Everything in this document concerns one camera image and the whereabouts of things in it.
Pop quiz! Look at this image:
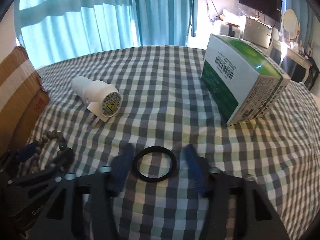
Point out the beaded bracelet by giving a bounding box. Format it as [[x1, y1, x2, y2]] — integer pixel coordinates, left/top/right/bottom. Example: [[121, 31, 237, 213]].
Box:
[[31, 130, 68, 174]]

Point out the black rubber ring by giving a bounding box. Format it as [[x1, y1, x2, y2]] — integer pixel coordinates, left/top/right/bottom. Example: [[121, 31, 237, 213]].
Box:
[[131, 146, 177, 183]]

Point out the white plug adapter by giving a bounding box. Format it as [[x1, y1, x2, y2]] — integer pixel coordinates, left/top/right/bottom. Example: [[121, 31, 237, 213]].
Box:
[[71, 76, 123, 128]]

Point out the green white carton box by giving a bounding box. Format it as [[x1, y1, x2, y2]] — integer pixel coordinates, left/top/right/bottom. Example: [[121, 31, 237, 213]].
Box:
[[201, 34, 291, 126]]

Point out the brown cardboard box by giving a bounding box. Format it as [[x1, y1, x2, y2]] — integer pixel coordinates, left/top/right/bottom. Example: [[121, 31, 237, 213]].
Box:
[[0, 46, 49, 155]]

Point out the checkered tablecloth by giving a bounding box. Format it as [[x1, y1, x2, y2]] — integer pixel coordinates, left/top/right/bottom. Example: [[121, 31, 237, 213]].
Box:
[[30, 46, 319, 239]]

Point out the white dressing table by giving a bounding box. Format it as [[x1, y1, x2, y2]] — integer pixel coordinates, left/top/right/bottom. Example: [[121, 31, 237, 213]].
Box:
[[267, 40, 319, 90]]

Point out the teal window curtain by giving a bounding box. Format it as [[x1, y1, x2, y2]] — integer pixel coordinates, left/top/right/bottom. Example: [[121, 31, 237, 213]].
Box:
[[14, 0, 197, 68]]

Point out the silver mini fridge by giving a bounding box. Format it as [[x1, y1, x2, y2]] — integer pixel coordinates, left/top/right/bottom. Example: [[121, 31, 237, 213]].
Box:
[[242, 17, 272, 49]]

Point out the white suitcase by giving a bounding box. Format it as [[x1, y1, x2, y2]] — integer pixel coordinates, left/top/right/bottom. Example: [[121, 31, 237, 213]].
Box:
[[219, 23, 241, 38]]

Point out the oval vanity mirror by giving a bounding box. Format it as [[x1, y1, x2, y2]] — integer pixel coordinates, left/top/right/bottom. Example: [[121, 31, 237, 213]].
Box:
[[283, 9, 300, 40]]

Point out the black wall television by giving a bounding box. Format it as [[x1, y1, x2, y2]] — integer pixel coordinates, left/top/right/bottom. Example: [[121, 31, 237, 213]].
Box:
[[239, 0, 282, 22]]

